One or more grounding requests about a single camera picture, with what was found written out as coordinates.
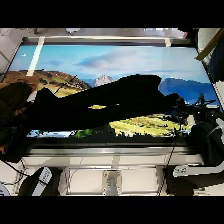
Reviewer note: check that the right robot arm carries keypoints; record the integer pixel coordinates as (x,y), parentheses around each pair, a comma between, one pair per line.
(196,170)

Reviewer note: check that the silver frame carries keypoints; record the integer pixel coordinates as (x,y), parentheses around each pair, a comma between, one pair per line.
(113,151)

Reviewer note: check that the dark brown garment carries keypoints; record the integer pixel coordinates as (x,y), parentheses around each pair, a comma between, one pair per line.
(13,96)

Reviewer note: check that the black trousers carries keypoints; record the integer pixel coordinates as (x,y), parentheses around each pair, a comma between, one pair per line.
(126,96)

